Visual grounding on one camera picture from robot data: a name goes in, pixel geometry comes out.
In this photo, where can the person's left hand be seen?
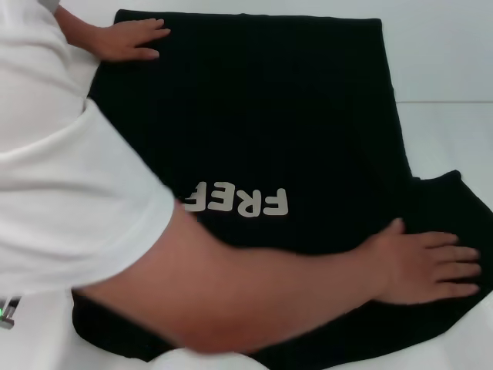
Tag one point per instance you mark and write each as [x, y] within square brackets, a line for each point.
[127, 40]

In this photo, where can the person's right hand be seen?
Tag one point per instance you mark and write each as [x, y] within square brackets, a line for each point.
[423, 266]

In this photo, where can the black shirt with FREE! print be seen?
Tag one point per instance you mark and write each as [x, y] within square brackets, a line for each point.
[269, 115]

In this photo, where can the person's right forearm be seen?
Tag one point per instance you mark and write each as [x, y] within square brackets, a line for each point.
[231, 293]

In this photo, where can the person's white T-shirt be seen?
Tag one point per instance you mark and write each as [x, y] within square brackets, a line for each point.
[58, 154]

